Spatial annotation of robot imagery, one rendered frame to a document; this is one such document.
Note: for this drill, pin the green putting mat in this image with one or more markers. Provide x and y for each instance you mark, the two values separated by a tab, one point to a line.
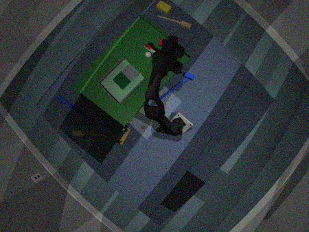
129	45

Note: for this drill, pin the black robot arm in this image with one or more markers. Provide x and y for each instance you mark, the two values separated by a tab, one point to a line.
162	59

